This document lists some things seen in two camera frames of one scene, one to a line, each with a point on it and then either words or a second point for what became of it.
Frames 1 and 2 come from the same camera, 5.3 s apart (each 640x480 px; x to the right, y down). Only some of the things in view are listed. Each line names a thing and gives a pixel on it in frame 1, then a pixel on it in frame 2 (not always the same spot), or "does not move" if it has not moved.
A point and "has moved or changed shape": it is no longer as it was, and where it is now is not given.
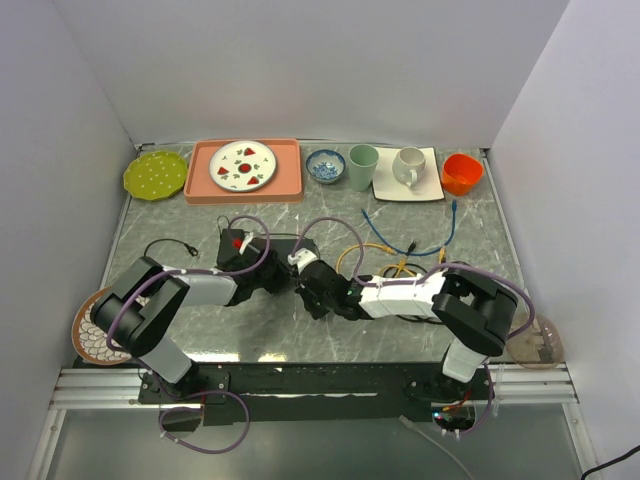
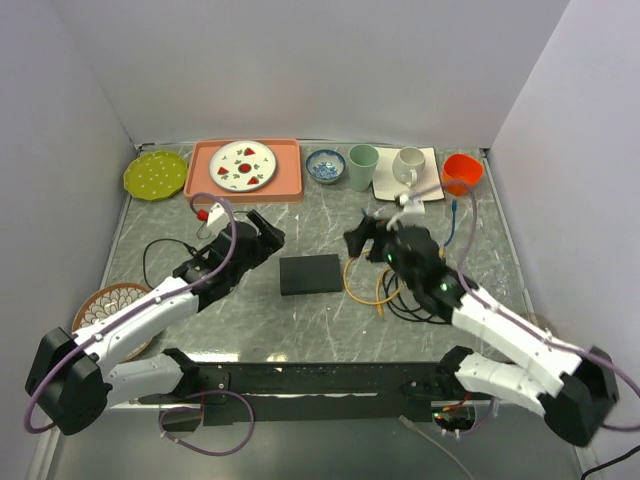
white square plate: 386,186 does not move
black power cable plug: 189,248 to 203,238
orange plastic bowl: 461,173 does not move
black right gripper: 305,295 to 356,238
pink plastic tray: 285,187 does not move
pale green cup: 363,159 does not move
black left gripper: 284,276 to 268,243
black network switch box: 286,246 has moved or changed shape
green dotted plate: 155,175 does not move
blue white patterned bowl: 325,165 does not move
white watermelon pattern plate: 242,166 does not move
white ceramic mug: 408,164 does not move
